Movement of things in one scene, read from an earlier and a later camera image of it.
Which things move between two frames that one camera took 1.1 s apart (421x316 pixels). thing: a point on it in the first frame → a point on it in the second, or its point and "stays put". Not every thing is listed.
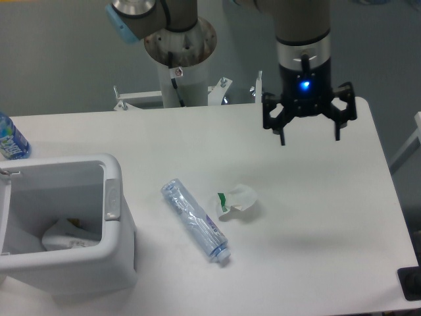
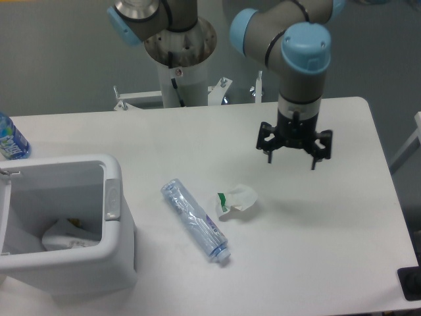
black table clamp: x=410 y=279 stays put
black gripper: x=306 y=91 → x=296 y=133
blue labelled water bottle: x=13 y=144 stays put
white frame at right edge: x=414 y=144 stays put
